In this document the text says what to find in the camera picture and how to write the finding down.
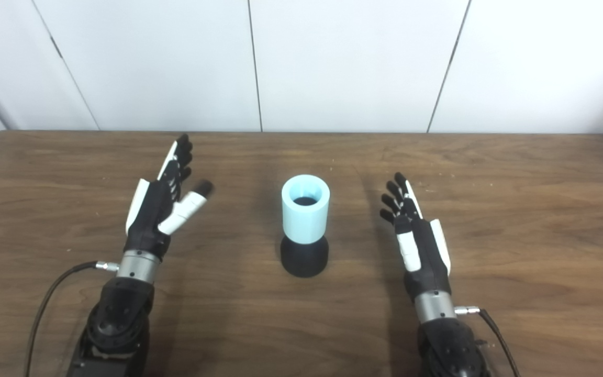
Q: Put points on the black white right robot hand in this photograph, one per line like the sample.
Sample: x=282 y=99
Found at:
x=427 y=256

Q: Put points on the black cylindrical base part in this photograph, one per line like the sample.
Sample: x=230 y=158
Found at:
x=304 y=259

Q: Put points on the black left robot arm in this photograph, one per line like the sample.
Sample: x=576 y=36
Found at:
x=118 y=319

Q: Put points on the light blue cylinder cup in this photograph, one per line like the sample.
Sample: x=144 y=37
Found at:
x=304 y=222

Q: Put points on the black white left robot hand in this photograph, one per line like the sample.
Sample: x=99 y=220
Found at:
x=149 y=214

